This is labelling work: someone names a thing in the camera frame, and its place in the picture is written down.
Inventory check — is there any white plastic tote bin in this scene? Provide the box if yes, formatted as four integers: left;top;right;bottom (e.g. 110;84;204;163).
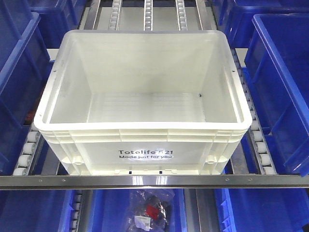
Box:
34;30;253;175

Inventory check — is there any blue bin lower centre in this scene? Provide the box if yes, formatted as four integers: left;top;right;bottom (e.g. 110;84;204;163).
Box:
87;188;188;232

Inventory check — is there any blue bin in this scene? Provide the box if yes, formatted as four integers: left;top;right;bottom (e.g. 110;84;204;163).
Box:
214;188;309;232
87;188;188;232
28;0;86;49
0;190;75;232
211;0;309;48

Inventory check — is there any blue bin lower right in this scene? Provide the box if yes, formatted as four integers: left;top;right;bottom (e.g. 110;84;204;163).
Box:
214;188;309;232

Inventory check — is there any blue bin upper right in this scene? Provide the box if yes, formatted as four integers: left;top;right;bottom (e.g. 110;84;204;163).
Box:
211;0;309;48

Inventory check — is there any blue bin right shelf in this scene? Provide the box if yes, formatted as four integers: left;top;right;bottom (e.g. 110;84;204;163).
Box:
245;14;309;176

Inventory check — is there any blue bin shelf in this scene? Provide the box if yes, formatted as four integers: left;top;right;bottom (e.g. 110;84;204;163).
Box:
245;14;309;176
0;0;50;175

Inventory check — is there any blue bin upper left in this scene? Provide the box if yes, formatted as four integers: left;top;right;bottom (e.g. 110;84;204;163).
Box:
28;0;86;49

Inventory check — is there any blue bin left shelf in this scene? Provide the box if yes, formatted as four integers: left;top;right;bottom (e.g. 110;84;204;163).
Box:
0;0;50;175

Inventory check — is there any blue bin lower left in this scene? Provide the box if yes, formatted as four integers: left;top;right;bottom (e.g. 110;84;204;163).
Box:
0;190;75;232

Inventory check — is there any clear bag of parts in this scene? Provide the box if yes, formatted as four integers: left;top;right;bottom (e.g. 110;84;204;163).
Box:
124;189;175;232

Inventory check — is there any rear roller track right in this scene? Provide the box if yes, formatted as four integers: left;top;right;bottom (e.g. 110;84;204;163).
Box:
175;0;188;31

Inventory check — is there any rear roller track left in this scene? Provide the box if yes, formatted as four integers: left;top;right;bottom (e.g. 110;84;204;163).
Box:
108;0;123;30

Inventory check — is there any rear roller track middle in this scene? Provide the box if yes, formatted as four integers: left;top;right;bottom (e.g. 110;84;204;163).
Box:
143;0;153;31

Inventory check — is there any right white roller track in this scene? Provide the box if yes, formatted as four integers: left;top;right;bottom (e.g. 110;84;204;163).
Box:
231;49;277;175

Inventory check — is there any white roller track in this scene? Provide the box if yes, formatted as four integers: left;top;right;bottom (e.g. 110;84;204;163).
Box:
231;49;277;175
13;123;41;176

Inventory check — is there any left white roller track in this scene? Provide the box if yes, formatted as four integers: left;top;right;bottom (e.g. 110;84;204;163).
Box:
13;123;41;176

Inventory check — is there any steel front shelf rail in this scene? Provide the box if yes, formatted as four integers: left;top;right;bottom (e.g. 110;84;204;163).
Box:
0;174;309;190

